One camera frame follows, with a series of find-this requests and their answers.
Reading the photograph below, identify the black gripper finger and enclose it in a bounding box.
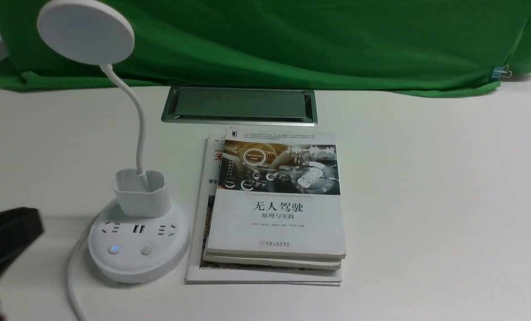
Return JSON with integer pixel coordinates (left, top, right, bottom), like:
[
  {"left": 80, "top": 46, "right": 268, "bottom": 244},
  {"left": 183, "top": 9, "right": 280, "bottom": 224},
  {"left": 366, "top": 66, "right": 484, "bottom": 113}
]
[{"left": 0, "top": 207, "right": 45, "bottom": 321}]

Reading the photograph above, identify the white desk lamp with socket base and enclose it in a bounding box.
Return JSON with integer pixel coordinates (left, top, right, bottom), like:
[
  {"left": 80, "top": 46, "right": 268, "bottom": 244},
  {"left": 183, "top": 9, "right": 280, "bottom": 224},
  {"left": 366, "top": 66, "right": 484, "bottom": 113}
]
[{"left": 37, "top": 0, "right": 190, "bottom": 284}]

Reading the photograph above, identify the bottom thin white magazine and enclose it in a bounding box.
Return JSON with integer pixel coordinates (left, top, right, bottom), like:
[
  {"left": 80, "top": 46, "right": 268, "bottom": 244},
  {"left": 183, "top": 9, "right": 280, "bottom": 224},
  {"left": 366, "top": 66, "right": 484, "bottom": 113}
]
[{"left": 185, "top": 134, "right": 342, "bottom": 286}]

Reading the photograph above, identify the top white autonomous driving book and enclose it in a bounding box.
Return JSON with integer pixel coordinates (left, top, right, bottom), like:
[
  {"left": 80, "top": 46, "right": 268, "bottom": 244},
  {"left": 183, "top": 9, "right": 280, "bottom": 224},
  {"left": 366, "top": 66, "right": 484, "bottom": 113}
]
[{"left": 206, "top": 128, "right": 346, "bottom": 260}]

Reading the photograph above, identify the middle white book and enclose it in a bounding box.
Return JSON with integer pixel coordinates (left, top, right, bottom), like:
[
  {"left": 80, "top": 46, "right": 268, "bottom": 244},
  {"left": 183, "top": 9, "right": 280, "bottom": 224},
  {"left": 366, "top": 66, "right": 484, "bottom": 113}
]
[{"left": 202, "top": 187, "right": 342, "bottom": 271}]

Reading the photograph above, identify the green backdrop cloth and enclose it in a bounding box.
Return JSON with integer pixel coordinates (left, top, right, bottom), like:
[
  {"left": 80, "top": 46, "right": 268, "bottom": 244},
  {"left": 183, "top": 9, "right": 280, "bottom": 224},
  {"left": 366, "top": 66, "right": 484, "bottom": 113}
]
[{"left": 0, "top": 0, "right": 531, "bottom": 98}]

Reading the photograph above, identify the blue binder clip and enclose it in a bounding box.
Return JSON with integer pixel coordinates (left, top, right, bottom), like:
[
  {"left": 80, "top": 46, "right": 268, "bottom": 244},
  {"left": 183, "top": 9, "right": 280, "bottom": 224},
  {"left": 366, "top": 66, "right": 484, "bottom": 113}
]
[{"left": 490, "top": 65, "right": 513, "bottom": 82}]

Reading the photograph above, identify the white lamp power cable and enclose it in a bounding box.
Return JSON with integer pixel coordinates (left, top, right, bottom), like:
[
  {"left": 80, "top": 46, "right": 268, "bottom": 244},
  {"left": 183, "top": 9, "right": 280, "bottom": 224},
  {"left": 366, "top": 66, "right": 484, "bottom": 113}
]
[{"left": 67, "top": 213, "right": 102, "bottom": 321}]

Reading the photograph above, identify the silver desk cable grommet box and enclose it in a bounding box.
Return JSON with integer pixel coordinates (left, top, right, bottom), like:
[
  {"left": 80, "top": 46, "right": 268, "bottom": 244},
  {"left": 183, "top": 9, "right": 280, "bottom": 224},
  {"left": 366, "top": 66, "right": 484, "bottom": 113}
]
[{"left": 161, "top": 86, "right": 318, "bottom": 127}]

